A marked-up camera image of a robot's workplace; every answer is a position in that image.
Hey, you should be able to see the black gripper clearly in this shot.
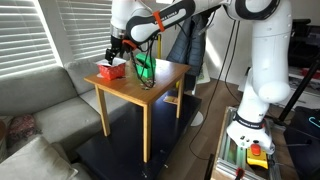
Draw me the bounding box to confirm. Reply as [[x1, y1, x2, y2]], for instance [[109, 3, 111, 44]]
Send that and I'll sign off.
[[104, 34, 127, 64]]

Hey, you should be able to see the white tissue piece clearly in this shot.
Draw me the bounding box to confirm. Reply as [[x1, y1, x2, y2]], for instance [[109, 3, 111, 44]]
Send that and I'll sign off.
[[95, 57, 127, 68]]

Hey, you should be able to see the red basket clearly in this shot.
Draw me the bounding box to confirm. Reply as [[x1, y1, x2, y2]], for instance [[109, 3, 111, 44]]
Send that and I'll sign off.
[[97, 61, 127, 81]]

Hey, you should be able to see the small wooden floor piece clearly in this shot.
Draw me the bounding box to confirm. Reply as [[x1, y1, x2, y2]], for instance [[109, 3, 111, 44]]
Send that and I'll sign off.
[[163, 95, 180, 106]]

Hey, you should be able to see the green chest box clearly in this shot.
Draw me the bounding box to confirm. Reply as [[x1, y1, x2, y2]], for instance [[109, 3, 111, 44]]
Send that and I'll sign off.
[[133, 52, 157, 79]]

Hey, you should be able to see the wooden table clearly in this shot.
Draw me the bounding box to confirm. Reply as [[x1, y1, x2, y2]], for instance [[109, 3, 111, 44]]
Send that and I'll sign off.
[[83, 57, 192, 164]]

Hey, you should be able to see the wide white window blind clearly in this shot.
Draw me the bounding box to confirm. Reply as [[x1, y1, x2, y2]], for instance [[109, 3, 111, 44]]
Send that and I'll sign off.
[[55, 0, 126, 61]]

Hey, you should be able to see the small colourful toy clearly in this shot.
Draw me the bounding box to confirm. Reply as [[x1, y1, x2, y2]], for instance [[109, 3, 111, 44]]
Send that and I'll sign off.
[[139, 79, 157, 91]]

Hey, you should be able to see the yellow pole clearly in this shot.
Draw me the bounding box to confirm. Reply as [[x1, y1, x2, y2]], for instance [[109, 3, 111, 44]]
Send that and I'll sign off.
[[156, 33, 163, 60]]

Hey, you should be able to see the dark quilted jacket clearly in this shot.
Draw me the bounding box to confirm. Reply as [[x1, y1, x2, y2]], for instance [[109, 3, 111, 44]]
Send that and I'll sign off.
[[165, 13, 210, 92]]

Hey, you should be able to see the grey sofa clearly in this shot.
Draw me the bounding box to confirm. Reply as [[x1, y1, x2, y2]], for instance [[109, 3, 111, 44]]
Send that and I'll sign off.
[[0, 49, 132, 180]]

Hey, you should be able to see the dark blue low platform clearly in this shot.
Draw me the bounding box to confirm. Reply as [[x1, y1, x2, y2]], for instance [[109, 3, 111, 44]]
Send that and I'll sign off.
[[75, 89, 203, 180]]

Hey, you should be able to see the white paper bag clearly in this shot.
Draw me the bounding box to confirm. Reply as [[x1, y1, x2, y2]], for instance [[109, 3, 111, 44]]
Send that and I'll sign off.
[[195, 61, 212, 85]]

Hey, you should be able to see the narrow white window blind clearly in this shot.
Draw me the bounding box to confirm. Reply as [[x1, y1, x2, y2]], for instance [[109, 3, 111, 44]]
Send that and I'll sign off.
[[0, 0, 58, 78]]

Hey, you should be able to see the white round floor disc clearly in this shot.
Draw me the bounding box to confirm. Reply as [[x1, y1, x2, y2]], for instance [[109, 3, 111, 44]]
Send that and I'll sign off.
[[190, 110, 205, 127]]

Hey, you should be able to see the patterned dark red pillow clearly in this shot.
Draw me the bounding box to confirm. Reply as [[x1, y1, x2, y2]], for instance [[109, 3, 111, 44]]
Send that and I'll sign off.
[[7, 113, 43, 148]]

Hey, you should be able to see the light grey cushion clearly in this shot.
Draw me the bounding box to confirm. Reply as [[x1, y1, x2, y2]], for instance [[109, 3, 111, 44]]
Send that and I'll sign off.
[[0, 134, 80, 180]]

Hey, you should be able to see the yellow emergency stop box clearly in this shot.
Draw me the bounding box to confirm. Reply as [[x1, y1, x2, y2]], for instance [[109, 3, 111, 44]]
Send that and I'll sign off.
[[246, 143, 270, 170]]

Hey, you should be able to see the black tripod stand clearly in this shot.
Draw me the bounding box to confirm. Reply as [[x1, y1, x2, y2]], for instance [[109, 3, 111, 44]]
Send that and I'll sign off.
[[278, 18, 320, 123]]

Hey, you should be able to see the black bag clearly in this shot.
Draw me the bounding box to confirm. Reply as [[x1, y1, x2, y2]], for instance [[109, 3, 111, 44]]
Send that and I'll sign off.
[[283, 105, 320, 180]]

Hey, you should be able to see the black orange wrist camera mount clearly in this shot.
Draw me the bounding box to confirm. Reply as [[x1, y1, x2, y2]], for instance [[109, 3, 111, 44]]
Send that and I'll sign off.
[[121, 38, 138, 52]]

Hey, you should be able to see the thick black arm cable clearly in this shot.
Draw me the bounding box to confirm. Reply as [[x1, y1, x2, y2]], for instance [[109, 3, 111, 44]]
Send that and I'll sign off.
[[128, 31, 158, 90]]

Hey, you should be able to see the thin black floor cable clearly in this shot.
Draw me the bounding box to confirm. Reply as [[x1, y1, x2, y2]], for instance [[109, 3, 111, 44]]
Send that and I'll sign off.
[[188, 19, 242, 162]]

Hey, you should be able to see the aluminium frame base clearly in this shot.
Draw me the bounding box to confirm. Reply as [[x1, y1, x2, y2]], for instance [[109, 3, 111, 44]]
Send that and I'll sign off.
[[209, 105, 282, 180]]

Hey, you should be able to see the red knob on frame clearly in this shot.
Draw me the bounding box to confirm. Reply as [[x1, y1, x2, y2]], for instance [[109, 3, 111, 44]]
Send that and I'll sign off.
[[234, 167, 246, 180]]

